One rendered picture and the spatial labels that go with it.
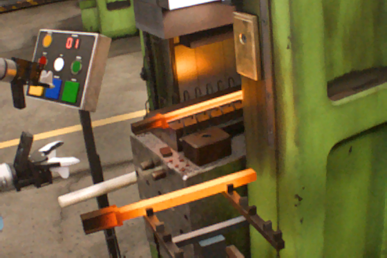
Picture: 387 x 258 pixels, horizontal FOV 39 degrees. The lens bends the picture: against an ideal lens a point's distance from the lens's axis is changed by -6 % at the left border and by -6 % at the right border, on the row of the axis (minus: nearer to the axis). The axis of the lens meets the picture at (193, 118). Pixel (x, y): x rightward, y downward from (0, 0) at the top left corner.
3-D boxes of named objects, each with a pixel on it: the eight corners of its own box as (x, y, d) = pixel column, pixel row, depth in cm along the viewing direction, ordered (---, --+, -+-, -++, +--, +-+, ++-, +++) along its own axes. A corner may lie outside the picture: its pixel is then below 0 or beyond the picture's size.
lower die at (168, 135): (177, 152, 176) (175, 126, 172) (148, 131, 192) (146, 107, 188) (287, 114, 193) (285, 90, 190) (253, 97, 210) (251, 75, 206)
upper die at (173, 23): (164, 39, 161) (161, 7, 157) (135, 28, 177) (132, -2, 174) (281, 12, 179) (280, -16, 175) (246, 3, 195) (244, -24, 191)
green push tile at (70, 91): (74, 103, 205) (78, 83, 205) (61, 100, 209) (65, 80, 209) (78, 104, 206) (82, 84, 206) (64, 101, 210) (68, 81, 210)
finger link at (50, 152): (59, 154, 175) (41, 168, 167) (55, 137, 172) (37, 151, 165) (66, 155, 173) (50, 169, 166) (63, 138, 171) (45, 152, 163)
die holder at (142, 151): (197, 294, 179) (184, 177, 161) (146, 240, 210) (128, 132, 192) (328, 231, 203) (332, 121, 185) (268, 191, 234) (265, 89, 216)
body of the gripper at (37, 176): (48, 172, 168) (12, 184, 163) (42, 147, 164) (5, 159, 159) (55, 182, 162) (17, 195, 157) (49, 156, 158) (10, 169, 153)
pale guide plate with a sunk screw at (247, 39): (256, 81, 149) (251, 18, 142) (236, 72, 156) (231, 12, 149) (262, 79, 150) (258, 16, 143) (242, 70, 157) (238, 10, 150)
